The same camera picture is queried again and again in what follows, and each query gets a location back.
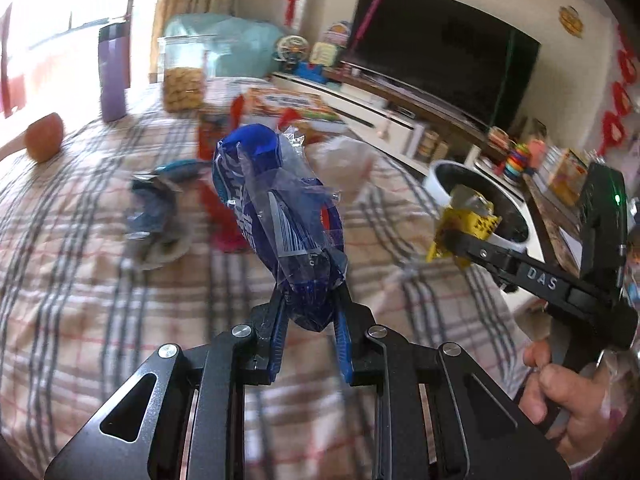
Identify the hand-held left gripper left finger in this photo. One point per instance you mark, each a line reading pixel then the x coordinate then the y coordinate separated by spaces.
pixel 277 345

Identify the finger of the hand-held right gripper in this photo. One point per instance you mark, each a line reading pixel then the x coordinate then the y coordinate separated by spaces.
pixel 480 244
pixel 492 274

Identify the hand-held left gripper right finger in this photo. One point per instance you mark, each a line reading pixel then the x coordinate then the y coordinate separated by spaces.
pixel 345 355

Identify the yellow snack wrapper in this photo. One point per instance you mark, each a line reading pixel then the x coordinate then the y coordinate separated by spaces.
pixel 470 220

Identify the white and black bin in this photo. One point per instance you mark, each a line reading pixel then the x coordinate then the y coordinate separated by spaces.
pixel 510 220

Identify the pink long wrapper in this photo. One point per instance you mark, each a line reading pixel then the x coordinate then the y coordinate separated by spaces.
pixel 225 230

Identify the white plastic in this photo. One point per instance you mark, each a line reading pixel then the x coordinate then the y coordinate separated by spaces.
pixel 345 165

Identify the dark blue snack wrapper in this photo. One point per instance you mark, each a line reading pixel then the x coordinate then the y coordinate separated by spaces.
pixel 260 185

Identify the teal long wrapper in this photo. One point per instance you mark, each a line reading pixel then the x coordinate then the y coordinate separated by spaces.
pixel 175 167

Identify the person's right hand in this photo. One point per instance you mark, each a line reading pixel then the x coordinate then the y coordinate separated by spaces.
pixel 565 390

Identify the marble top side cabinet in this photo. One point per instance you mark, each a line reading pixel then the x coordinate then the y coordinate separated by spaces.
pixel 550 230

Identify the colourful picture book box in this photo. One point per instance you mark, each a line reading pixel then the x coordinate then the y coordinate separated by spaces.
pixel 567 177

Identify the clear grey wrapper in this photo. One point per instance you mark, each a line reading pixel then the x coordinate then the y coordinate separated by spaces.
pixel 165 255

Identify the crumpled blue wrapper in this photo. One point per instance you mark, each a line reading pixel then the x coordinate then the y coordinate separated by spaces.
pixel 150 205

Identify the white television cabinet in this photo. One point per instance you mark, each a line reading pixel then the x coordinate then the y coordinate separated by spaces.
pixel 350 105

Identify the black flat television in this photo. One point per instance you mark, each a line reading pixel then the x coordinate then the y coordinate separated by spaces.
pixel 440 45

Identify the red clear wrapper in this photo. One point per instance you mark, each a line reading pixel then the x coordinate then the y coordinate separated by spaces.
pixel 310 132

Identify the red snack packet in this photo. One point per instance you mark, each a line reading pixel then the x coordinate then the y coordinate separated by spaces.
pixel 210 140

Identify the flat orange white box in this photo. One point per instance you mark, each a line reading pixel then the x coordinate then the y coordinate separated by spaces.
pixel 285 102

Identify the blue toy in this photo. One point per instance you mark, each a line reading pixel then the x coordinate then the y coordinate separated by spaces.
pixel 311 71

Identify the pale green toy box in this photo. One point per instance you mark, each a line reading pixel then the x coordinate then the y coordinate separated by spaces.
pixel 323 54

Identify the colourful round top toy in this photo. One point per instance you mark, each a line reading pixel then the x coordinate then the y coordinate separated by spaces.
pixel 337 34

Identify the ferris wheel toy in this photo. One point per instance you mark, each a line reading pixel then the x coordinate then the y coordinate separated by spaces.
pixel 292 52

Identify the clear cookie jar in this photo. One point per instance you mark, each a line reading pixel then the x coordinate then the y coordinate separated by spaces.
pixel 182 85

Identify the teal furniture cover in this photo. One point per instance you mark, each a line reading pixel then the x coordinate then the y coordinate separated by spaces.
pixel 240 45

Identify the purple bottle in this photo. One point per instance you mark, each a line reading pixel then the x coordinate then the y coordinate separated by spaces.
pixel 114 80

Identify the orange fruit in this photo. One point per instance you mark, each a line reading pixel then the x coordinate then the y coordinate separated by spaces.
pixel 44 137

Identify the glass balcony door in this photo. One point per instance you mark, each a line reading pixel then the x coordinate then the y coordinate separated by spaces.
pixel 60 10

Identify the red round wall sticker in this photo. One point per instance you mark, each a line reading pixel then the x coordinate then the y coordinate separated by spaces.
pixel 571 21

